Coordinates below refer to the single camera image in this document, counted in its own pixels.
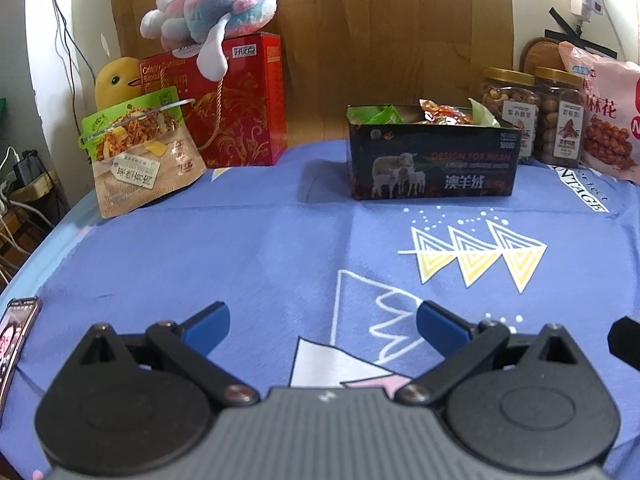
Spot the pink blue plush toy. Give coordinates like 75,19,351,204
140,0,291,82

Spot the yellow plush toy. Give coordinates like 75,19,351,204
94,56,147,111

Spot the smartphone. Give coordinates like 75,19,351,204
0,297,44,413

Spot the red gift box gold pattern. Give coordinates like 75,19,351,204
140,32,289,169

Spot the black printed cardboard box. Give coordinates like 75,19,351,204
346,104,524,201

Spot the walnut jar gold lid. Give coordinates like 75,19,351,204
533,66,587,169

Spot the pink snack bag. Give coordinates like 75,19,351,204
558,41,640,184

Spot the blue printed bedsheet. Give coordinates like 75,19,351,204
0,137,640,480

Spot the black cable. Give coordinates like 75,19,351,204
49,0,109,107

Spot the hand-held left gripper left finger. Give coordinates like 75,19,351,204
75,301,261,406

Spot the brown pot holder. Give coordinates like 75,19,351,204
522,37,566,75

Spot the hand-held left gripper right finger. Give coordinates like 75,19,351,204
395,301,583,406

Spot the grey charger block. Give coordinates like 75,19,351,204
12,150,44,187

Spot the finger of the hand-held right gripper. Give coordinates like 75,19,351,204
608,315,640,361

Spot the peanut jar gold lid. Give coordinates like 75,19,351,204
480,67,541,165

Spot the kraft snack pouch green top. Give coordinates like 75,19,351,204
77,85,207,220

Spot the wooden headboard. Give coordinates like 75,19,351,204
110,0,516,161

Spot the orange red snack packet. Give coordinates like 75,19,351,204
418,98,474,125

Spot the black tape strip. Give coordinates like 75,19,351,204
546,7,622,59

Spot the white cable bundle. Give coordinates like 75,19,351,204
0,180,53,281

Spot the pale green snack packet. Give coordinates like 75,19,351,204
467,97,502,129

